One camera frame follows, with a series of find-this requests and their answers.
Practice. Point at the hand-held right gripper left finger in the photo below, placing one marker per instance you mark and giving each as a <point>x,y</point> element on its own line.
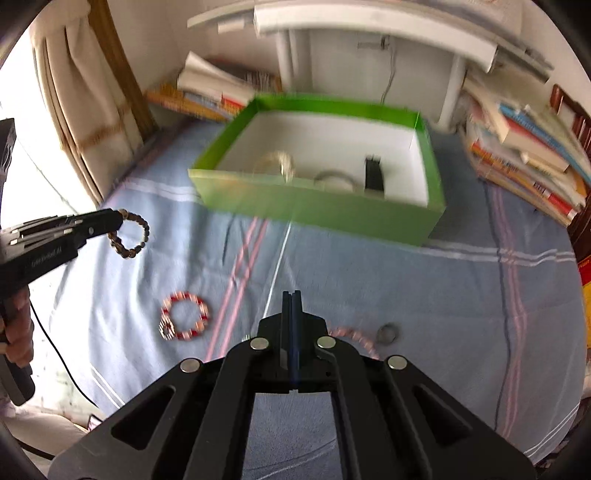
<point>272,332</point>

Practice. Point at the green cardboard box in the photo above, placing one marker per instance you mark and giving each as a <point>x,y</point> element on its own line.
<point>300,207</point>

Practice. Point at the yellow and red bag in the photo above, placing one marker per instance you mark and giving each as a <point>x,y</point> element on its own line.
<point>585,300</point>

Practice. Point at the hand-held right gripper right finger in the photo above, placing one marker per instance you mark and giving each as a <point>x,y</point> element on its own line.
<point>314,330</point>

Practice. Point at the blue striped bedsheet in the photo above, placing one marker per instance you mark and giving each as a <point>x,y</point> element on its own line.
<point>138,369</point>

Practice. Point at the beige curtain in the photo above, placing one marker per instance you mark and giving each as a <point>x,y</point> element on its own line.
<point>69,115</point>

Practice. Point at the silver bangle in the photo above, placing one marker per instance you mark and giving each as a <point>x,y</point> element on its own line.
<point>333,174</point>

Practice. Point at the small black object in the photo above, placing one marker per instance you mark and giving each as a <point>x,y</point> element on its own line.
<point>374,177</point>

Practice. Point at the white wristwatch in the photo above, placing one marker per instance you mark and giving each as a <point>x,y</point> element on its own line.
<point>282,161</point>

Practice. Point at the leaning pile of books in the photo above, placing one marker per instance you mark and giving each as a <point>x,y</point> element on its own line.
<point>203,83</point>

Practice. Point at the person's left hand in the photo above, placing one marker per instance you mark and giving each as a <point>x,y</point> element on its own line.
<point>18,332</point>

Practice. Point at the small grey table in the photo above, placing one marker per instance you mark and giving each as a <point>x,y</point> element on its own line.
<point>369,27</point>

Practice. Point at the flat stack of books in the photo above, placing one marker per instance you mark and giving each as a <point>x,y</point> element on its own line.
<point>521,152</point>

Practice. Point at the white cloth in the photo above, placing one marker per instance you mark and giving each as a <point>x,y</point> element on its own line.
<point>37,424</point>

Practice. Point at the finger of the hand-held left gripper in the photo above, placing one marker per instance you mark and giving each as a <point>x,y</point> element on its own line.
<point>69,219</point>
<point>60,242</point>

